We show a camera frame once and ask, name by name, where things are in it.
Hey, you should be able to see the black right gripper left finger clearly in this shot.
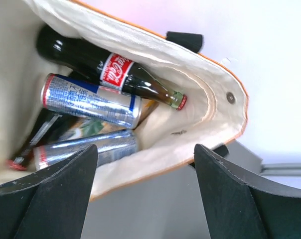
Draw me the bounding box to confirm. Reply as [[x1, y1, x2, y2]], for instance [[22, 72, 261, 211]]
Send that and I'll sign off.
[[0, 145, 98, 239]]

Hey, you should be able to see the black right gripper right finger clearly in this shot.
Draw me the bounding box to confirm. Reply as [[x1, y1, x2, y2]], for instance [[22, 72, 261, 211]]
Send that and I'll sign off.
[[194, 144, 301, 239]]

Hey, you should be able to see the energy drink can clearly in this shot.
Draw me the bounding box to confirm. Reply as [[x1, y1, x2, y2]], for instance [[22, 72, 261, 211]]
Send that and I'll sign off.
[[40, 73, 142, 129], [33, 129, 139, 171]]

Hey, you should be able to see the orange canvas bag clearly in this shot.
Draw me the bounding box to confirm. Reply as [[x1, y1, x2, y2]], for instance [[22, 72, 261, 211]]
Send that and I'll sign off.
[[0, 0, 248, 198]]

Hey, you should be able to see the glass cola bottle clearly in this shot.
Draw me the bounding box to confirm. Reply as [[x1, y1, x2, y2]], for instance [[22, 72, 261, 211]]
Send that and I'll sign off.
[[36, 25, 187, 111]]

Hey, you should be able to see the orange juice carton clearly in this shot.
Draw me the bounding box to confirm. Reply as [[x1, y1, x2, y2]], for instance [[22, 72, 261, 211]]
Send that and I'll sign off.
[[56, 99, 159, 142]]

